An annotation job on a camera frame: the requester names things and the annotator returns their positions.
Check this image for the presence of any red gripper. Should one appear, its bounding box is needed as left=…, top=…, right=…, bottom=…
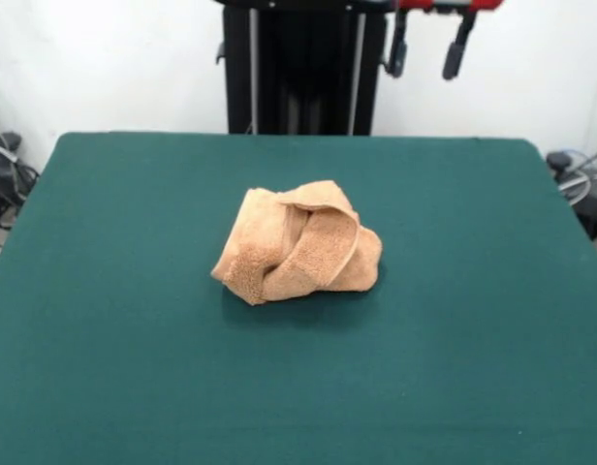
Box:
left=384, top=0, right=505, bottom=82

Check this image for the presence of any tan terry towel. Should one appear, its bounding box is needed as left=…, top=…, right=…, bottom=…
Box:
left=209, top=178, right=382, bottom=306

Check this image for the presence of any dark green table cloth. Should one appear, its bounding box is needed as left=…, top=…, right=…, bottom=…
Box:
left=0, top=131, right=597, bottom=465

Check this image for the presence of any black equipment bundle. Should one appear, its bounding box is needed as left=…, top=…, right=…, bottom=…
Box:
left=0, top=147, right=41, bottom=229

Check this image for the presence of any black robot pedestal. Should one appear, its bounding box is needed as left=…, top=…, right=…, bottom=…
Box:
left=214, top=0, right=393, bottom=136

